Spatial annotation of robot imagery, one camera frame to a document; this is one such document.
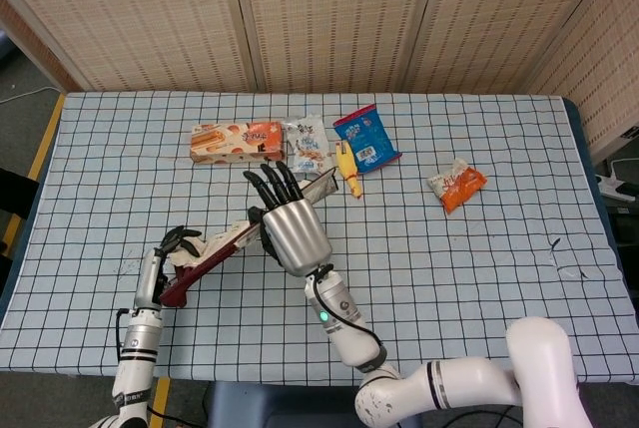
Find black and silver left hand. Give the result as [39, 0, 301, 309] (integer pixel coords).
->
[133, 225, 204, 310]

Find black and silver right hand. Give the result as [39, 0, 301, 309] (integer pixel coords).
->
[243, 160, 333, 278]

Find paper folding fan red ribs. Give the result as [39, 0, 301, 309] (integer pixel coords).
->
[158, 167, 339, 309]

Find yellow rubber chicken toy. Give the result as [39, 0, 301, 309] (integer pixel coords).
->
[334, 140, 364, 200]

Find orange biscuit box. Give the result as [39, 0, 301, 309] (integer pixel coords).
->
[189, 121, 287, 167]

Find blue snack bag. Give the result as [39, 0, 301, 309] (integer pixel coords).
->
[332, 103, 403, 176]

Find yellow floor tape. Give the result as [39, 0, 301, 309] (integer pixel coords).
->
[2, 93, 66, 245]
[148, 377, 172, 428]

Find black object beside table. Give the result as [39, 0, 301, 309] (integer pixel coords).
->
[0, 163, 41, 217]

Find blue checkered tablecloth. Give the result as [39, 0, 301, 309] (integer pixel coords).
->
[0, 92, 639, 387]

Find orange and white snack bag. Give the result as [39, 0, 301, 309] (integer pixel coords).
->
[427, 158, 488, 215]

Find blue padded seat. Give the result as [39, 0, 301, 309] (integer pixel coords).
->
[207, 381, 365, 428]

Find woven bamboo folding screen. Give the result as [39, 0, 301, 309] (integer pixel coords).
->
[0, 0, 639, 163]

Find white floor cable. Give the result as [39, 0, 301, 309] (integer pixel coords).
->
[0, 86, 62, 105]

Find black floor cable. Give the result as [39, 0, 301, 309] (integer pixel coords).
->
[428, 405, 525, 428]

